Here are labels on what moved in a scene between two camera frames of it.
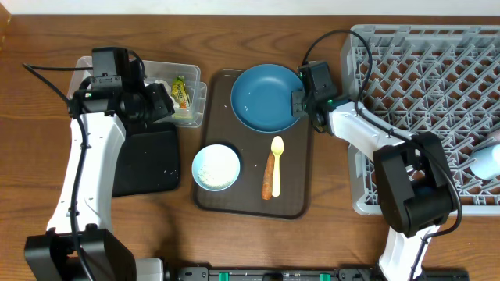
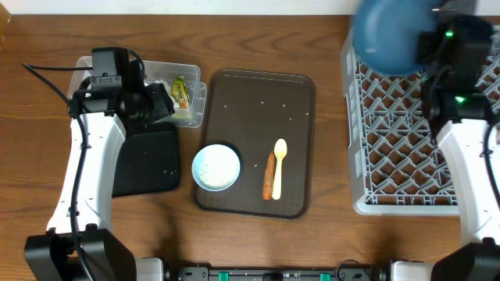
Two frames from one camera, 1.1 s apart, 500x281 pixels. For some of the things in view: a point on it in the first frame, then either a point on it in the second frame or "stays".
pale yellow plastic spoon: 276,146 stays
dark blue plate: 262,97 to 385,33
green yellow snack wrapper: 180,92 stays
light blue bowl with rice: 216,167 stays
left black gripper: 158,97 stays
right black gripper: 301,100 to 426,44
